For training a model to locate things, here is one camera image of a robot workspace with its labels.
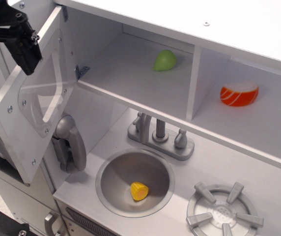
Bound white microwave door with handle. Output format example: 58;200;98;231
0;5;76;185

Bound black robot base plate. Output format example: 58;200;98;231
0;212;33;236

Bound orange salmon sushi toy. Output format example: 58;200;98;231
220;82;259;107

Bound round metal sink bowl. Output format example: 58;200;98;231
95;148;175;218

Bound grey toy wall phone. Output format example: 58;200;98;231
52;114;86;174

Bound grey toy faucet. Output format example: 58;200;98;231
128;112;195;161

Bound green toy pear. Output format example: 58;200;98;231
153;50;177;71

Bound grey toy stove burner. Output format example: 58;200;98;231
186;182;264;236

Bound yellow toy corn piece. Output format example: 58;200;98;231
130;182;149;201

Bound grey oven door handle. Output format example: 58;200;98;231
44;213;61;236

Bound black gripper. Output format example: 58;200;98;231
0;0;42;76

